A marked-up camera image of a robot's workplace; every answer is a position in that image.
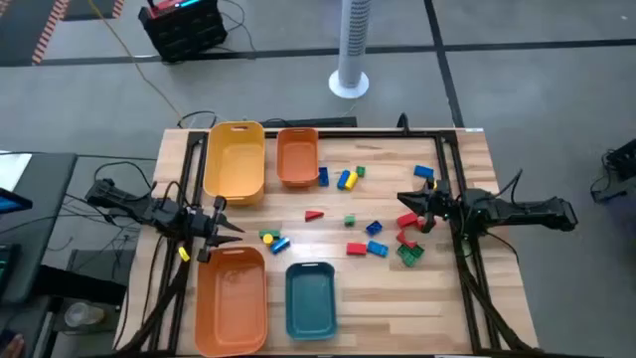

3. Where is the white fan pedestal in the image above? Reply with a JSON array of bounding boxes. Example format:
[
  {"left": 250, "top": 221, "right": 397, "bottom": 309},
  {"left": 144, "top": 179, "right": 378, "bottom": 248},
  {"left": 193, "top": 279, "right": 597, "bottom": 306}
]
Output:
[{"left": 328, "top": 0, "right": 371, "bottom": 99}]

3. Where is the black desk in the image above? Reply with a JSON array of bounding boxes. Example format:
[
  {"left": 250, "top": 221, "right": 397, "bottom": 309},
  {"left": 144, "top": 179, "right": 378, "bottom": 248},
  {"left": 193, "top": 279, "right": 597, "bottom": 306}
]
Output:
[{"left": 0, "top": 151, "right": 79, "bottom": 304}]

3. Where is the large orange plastic bin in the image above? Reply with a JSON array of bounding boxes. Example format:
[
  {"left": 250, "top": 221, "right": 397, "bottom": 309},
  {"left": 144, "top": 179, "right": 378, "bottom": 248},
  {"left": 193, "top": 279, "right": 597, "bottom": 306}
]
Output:
[{"left": 194, "top": 246, "right": 270, "bottom": 358}]

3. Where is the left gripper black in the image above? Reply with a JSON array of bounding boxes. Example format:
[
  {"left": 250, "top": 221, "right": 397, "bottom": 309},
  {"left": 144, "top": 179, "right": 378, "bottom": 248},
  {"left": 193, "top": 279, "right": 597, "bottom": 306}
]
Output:
[{"left": 186, "top": 195, "right": 246, "bottom": 264}]

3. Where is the black hazard-striped mat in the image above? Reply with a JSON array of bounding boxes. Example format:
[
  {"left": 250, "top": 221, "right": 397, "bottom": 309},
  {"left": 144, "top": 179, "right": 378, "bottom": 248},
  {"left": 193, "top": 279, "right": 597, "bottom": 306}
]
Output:
[
  {"left": 62, "top": 0, "right": 126, "bottom": 22},
  {"left": 0, "top": 0, "right": 71, "bottom": 68}
]

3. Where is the yellow floor cable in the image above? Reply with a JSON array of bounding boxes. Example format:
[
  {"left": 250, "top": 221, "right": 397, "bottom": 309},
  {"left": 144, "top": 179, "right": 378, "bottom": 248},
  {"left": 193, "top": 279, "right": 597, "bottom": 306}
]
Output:
[{"left": 86, "top": 0, "right": 184, "bottom": 120}]

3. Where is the red device with light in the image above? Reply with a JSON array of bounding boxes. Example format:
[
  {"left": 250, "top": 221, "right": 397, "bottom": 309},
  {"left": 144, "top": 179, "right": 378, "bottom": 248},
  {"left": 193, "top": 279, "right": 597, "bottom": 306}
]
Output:
[{"left": 146, "top": 0, "right": 200, "bottom": 19}]

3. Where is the teal plastic bin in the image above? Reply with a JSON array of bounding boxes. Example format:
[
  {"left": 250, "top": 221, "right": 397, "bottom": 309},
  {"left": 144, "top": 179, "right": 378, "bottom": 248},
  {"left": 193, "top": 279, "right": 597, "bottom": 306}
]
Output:
[{"left": 284, "top": 262, "right": 339, "bottom": 342}]

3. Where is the clear plastic cup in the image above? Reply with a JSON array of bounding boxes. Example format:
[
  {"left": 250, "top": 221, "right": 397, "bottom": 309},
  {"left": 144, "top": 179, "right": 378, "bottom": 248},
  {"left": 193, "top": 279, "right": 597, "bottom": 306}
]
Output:
[{"left": 64, "top": 301, "right": 106, "bottom": 328}]

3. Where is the black power strip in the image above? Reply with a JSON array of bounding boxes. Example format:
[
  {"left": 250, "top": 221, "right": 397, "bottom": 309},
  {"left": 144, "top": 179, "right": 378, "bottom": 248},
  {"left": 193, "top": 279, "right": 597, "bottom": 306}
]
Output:
[{"left": 259, "top": 116, "right": 359, "bottom": 129}]

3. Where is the small orange plastic bin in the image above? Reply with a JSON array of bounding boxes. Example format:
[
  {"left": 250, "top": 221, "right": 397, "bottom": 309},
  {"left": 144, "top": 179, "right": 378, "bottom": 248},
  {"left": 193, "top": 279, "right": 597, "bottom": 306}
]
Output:
[{"left": 275, "top": 127, "right": 321, "bottom": 189}]

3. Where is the large yellow plastic bin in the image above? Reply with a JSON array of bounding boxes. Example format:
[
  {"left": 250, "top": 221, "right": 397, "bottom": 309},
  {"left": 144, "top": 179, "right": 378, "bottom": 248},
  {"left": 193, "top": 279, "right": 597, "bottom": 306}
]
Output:
[{"left": 202, "top": 120, "right": 267, "bottom": 207}]

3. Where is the person's hand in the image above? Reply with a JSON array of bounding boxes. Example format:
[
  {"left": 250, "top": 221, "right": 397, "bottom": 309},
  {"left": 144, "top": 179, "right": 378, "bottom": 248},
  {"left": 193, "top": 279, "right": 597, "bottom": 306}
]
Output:
[{"left": 0, "top": 332, "right": 26, "bottom": 358}]

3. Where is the computer monitor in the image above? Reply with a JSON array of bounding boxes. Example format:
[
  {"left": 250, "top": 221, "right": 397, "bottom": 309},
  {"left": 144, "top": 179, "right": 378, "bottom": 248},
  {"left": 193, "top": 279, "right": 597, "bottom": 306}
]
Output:
[{"left": 0, "top": 187, "right": 34, "bottom": 215}]

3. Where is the black plastic crate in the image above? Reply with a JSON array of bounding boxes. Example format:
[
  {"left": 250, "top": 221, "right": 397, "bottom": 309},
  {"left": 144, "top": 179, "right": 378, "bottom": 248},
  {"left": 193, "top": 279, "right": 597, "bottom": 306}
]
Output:
[{"left": 137, "top": 0, "right": 230, "bottom": 65}]

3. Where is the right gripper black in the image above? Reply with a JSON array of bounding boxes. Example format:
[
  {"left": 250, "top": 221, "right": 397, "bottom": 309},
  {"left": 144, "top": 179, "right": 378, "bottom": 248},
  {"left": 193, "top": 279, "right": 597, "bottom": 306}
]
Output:
[{"left": 397, "top": 177, "right": 456, "bottom": 233}]

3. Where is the white paper sheet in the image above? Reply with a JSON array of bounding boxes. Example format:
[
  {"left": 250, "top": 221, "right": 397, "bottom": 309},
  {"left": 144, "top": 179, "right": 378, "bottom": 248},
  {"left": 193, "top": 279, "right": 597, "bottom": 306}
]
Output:
[{"left": 0, "top": 151, "right": 32, "bottom": 193}]

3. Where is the black floor equipment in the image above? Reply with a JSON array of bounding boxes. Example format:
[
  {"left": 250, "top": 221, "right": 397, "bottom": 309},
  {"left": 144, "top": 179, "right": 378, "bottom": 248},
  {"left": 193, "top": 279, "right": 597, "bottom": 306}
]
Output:
[{"left": 589, "top": 138, "right": 636, "bottom": 204}]

